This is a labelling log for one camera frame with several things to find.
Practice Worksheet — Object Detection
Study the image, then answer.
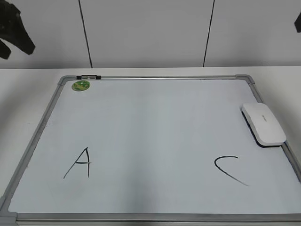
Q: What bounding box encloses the round green magnet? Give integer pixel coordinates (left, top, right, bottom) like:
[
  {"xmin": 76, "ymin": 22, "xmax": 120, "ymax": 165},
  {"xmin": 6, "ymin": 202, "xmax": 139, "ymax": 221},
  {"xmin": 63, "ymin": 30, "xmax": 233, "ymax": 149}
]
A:
[{"xmin": 71, "ymin": 81, "xmax": 91, "ymax": 92}]

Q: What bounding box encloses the black silver hanging clip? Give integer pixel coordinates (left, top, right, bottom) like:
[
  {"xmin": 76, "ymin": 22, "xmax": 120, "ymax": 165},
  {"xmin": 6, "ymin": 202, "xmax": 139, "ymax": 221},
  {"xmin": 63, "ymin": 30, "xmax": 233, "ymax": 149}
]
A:
[{"xmin": 76, "ymin": 75, "xmax": 101, "ymax": 80}]

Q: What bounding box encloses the white framed whiteboard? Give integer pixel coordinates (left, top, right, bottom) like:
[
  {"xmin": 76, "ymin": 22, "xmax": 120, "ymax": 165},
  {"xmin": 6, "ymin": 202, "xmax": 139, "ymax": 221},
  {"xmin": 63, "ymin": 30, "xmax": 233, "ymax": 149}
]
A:
[{"xmin": 0, "ymin": 75, "xmax": 301, "ymax": 226}]

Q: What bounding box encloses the white whiteboard eraser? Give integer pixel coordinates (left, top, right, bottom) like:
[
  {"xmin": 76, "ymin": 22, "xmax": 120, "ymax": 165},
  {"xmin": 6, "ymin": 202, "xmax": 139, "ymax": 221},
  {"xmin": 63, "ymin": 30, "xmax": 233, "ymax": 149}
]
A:
[{"xmin": 242, "ymin": 103, "xmax": 286, "ymax": 146}]

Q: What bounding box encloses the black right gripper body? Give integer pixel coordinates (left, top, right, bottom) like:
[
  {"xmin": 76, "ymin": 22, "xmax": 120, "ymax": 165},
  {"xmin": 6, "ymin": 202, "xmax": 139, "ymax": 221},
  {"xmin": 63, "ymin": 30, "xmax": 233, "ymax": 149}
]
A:
[{"xmin": 294, "ymin": 12, "xmax": 301, "ymax": 33}]

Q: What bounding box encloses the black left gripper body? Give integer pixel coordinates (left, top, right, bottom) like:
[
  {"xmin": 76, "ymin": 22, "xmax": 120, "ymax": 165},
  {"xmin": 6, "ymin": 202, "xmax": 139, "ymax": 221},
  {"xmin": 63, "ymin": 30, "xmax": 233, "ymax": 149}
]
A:
[{"xmin": 0, "ymin": 0, "xmax": 35, "ymax": 59}]

